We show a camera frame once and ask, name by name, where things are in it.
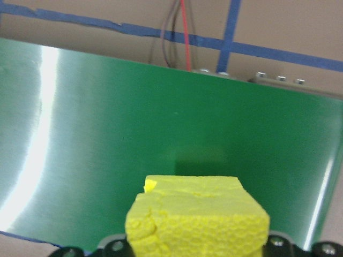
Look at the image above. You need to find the dark conveyor wire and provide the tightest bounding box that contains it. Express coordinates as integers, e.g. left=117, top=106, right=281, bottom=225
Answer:
left=148, top=0, right=180, bottom=68

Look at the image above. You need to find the green conveyor belt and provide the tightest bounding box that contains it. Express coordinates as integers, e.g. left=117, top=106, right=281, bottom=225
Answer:
left=0, top=37, right=343, bottom=257

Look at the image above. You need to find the yellow foam block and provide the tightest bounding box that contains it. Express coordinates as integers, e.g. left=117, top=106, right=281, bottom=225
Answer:
left=125, top=174, right=271, bottom=257

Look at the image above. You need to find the red conveyor wire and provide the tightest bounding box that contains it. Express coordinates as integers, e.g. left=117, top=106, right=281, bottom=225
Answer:
left=180, top=0, right=192, bottom=72

